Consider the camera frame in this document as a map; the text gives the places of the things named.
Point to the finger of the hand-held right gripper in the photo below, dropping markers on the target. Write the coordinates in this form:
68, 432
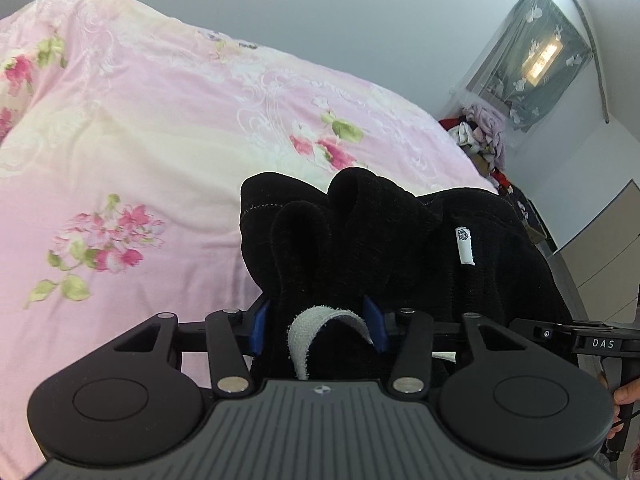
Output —
542, 331

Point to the white cabinet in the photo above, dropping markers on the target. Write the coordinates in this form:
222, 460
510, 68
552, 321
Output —
605, 255

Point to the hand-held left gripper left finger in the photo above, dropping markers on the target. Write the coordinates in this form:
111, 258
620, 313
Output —
260, 329

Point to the grey printed curtain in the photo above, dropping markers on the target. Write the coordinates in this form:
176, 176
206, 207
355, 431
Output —
530, 60

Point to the person's right hand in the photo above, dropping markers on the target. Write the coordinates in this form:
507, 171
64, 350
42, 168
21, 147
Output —
627, 394

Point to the brown cardboard box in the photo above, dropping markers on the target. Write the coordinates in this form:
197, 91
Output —
482, 162

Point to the black pants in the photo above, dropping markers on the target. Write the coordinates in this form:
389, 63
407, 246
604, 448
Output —
400, 240

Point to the pile of clothes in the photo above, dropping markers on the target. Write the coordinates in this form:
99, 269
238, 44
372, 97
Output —
480, 132

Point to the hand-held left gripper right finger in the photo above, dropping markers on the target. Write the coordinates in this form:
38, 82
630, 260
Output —
375, 326

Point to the pink floral blanket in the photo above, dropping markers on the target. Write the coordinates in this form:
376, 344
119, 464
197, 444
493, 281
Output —
150, 160

